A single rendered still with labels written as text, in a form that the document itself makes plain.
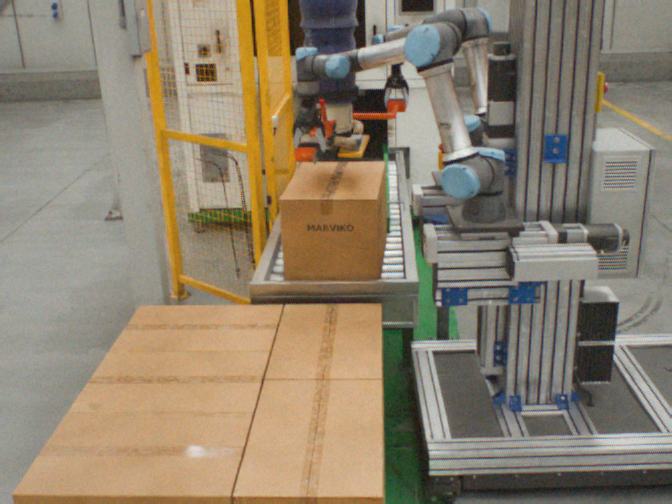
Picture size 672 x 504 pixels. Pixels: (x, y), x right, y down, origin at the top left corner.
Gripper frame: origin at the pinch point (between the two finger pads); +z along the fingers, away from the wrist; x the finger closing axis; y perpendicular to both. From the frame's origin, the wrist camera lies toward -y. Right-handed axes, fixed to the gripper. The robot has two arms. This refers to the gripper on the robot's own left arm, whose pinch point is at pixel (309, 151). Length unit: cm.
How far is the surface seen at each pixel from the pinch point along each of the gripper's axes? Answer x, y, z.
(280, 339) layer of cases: 11, -15, 68
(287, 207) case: 15.9, 29.9, 30.9
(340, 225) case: -5.6, 30.4, 38.5
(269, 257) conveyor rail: 31, 54, 63
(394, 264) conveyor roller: -25, 66, 70
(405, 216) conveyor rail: -27, 116, 63
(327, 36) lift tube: 0, 50, -34
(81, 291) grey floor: 173, 141, 124
